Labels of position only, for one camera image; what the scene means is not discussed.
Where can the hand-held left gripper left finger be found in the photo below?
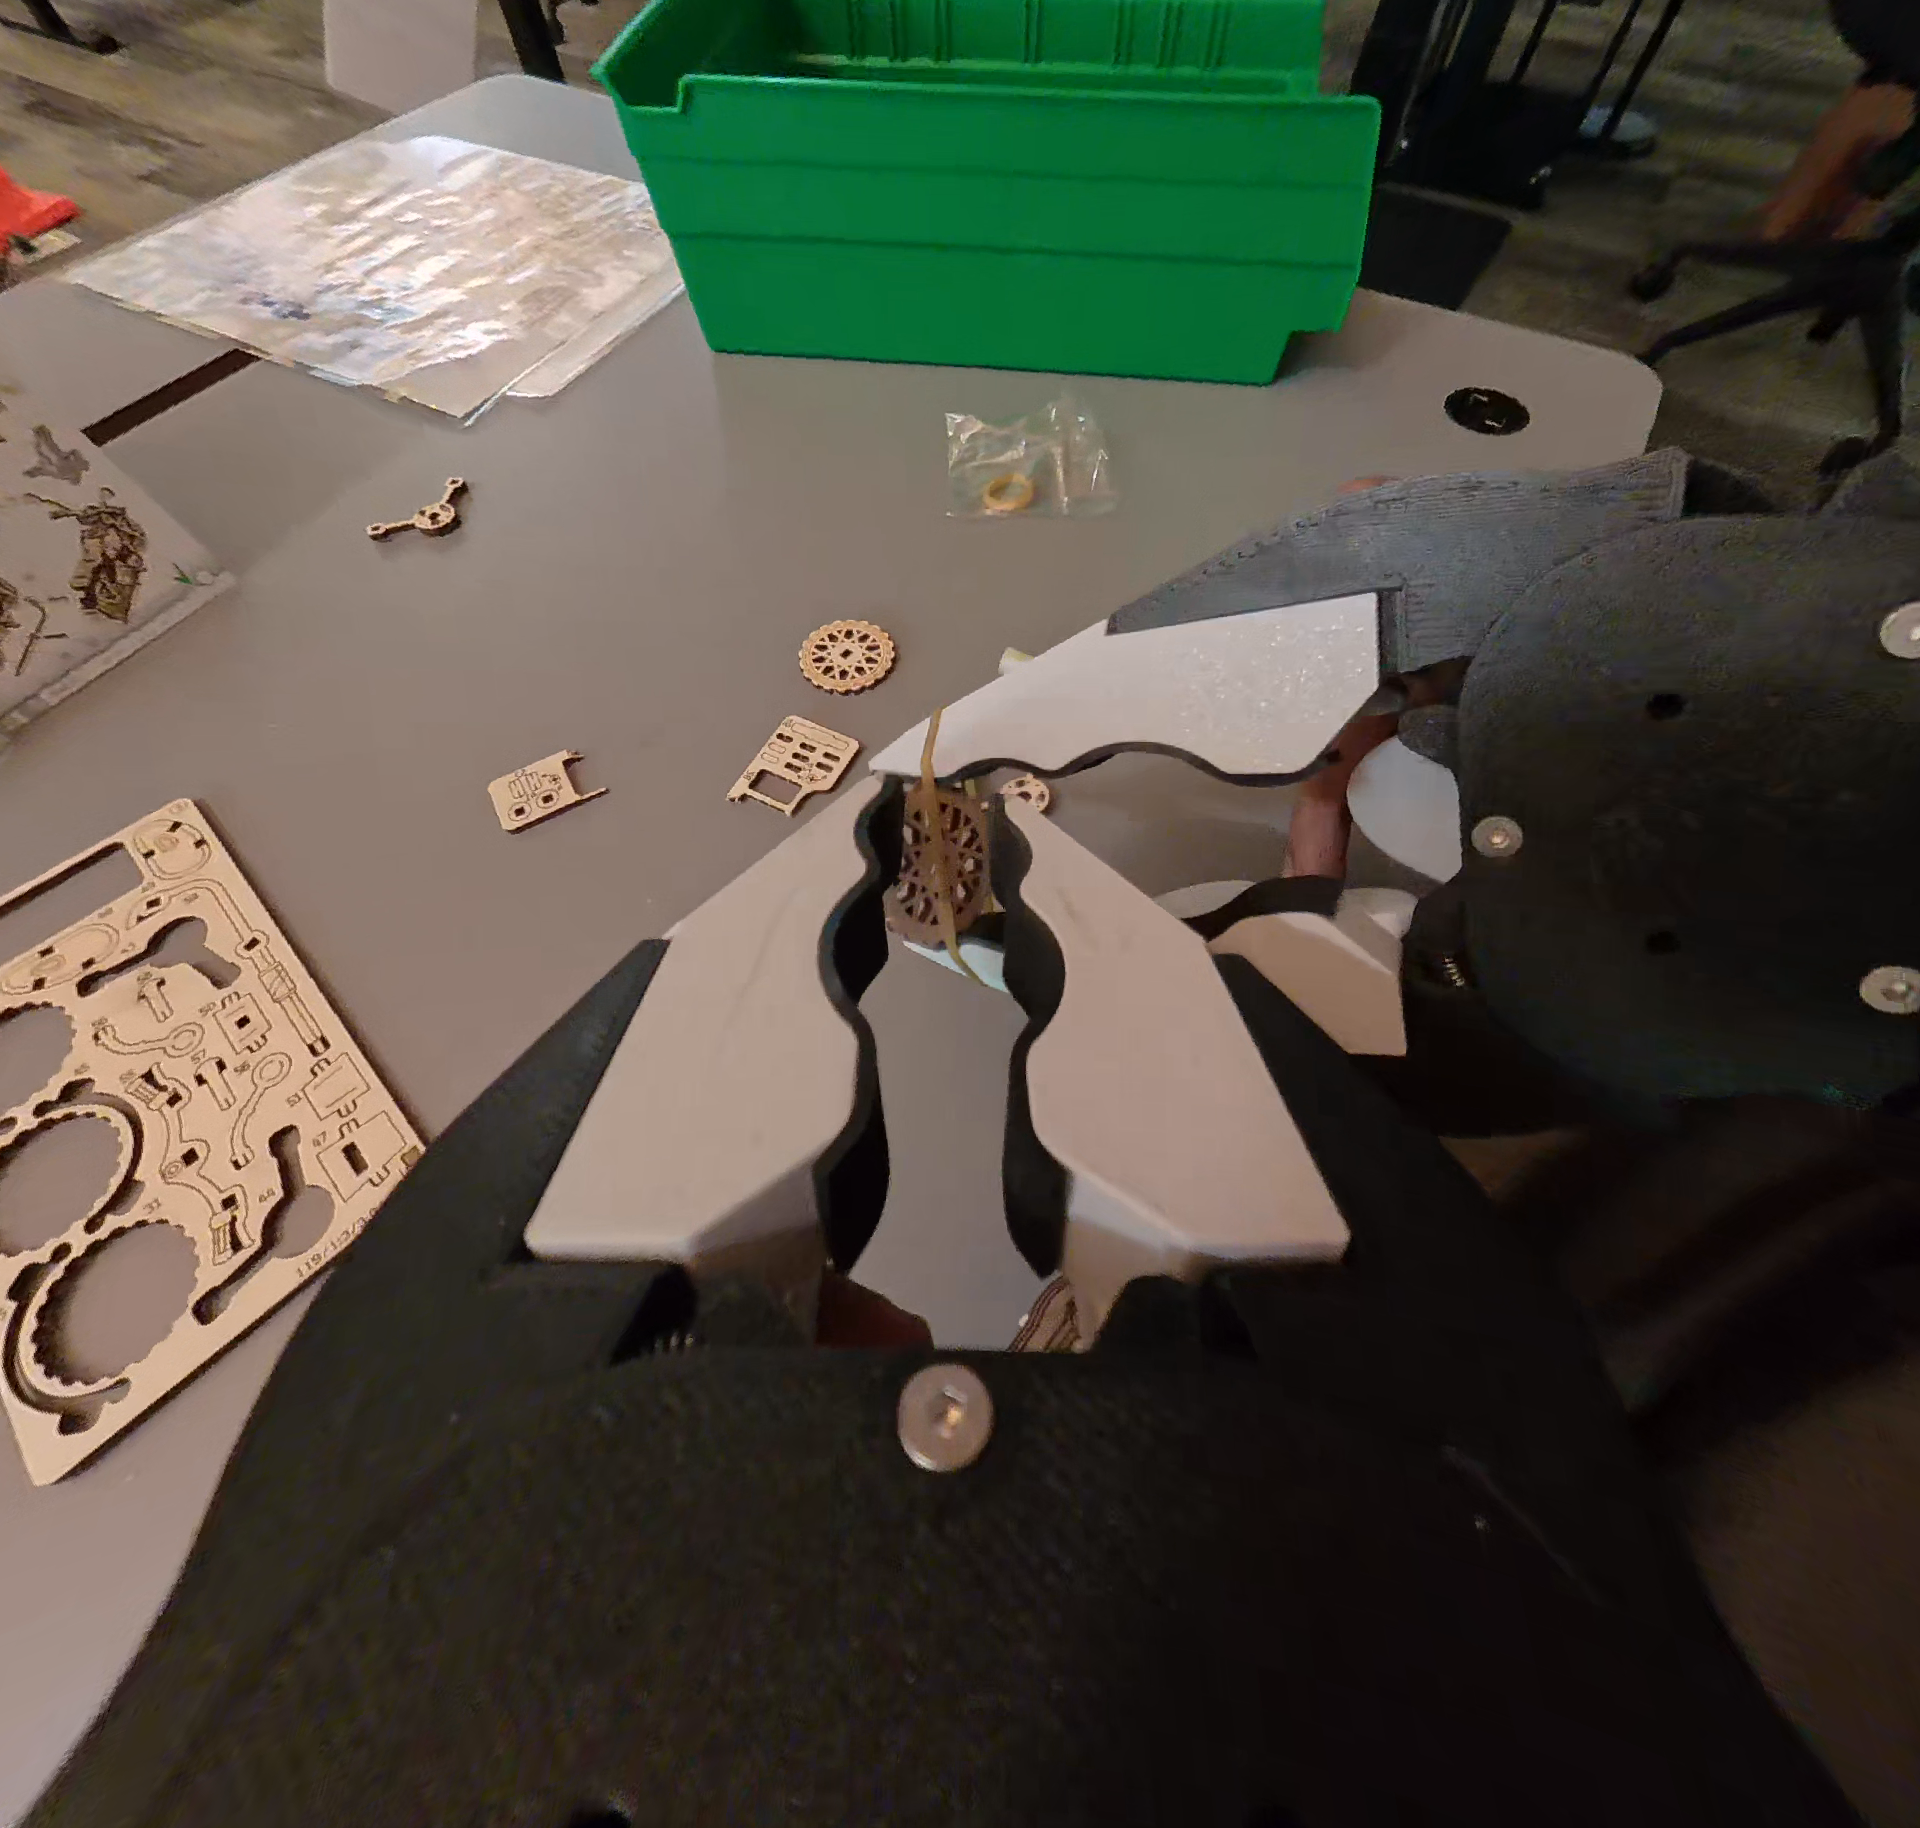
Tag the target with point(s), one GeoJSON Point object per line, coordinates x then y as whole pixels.
{"type": "Point", "coordinates": [705, 1078]}

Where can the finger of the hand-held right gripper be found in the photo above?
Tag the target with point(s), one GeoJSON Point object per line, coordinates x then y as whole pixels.
{"type": "Point", "coordinates": [1200, 688]}
{"type": "Point", "coordinates": [1320, 973]}

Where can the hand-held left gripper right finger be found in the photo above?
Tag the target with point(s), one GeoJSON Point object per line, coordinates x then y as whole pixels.
{"type": "Point", "coordinates": [1186, 1109]}

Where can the dark wooden spoked wheel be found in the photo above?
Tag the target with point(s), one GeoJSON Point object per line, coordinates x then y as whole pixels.
{"type": "Point", "coordinates": [942, 868]}

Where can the grey desk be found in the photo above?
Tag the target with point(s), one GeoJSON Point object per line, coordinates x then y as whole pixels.
{"type": "Point", "coordinates": [601, 629]}

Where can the person's right hand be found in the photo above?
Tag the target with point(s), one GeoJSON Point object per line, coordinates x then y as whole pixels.
{"type": "Point", "coordinates": [1320, 838]}

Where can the curved wooden arc piece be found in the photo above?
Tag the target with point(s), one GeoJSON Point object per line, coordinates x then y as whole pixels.
{"type": "Point", "coordinates": [1026, 794]}

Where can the small clear plastic bag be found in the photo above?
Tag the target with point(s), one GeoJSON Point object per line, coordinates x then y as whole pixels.
{"type": "Point", "coordinates": [1035, 464]}

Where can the slotted wooden panel piece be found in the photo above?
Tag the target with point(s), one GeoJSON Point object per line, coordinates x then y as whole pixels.
{"type": "Point", "coordinates": [795, 771]}

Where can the wooden piece with two prongs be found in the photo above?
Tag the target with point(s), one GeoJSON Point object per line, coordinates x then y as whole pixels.
{"type": "Point", "coordinates": [532, 794]}

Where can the round wooden gear piece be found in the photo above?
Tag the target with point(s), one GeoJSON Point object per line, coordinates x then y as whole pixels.
{"type": "Point", "coordinates": [848, 656]}

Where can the large wooden puzzle sheet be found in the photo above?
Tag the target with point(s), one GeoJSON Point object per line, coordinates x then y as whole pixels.
{"type": "Point", "coordinates": [225, 1018]}

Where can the green plastic bin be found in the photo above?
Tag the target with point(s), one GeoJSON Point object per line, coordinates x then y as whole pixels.
{"type": "Point", "coordinates": [990, 239]}

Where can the black office chair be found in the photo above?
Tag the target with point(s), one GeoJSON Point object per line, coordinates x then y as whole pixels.
{"type": "Point", "coordinates": [1801, 283]}

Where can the black metal stand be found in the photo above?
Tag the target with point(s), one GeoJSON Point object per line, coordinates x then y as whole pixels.
{"type": "Point", "coordinates": [1500, 58]}

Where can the printed instruction sheet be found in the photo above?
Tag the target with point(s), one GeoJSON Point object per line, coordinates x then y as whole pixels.
{"type": "Point", "coordinates": [90, 569]}

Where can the clear plastic sheet pile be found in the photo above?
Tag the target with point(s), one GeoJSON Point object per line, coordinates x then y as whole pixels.
{"type": "Point", "coordinates": [376, 261]}

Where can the red object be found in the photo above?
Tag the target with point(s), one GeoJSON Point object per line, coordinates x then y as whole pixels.
{"type": "Point", "coordinates": [33, 205]}

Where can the small wooden bracket piece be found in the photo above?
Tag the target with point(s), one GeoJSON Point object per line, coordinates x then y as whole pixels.
{"type": "Point", "coordinates": [421, 510]}

